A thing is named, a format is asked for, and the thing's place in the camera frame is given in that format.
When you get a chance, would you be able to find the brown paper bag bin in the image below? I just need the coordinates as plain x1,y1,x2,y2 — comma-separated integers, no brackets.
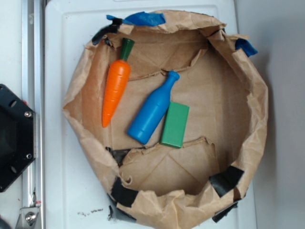
62,10,268,229

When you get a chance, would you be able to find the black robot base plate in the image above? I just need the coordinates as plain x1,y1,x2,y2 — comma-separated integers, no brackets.
0,84,35,193

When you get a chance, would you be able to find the metal corner bracket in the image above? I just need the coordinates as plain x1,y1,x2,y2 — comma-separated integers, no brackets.
15,207,41,229

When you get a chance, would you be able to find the aluminium frame rail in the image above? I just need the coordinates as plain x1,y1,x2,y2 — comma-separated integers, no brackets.
21,0,47,229

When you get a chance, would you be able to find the green rectangular block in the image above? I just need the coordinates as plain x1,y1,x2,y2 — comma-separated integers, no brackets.
160,102,189,148

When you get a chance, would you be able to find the white plastic tray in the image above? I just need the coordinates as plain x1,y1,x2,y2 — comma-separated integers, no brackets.
44,0,258,229

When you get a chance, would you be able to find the blue plastic bottle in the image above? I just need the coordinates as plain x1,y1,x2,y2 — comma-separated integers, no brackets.
127,71,180,145

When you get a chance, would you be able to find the orange toy carrot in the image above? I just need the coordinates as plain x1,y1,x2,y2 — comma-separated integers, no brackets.
102,38,135,127

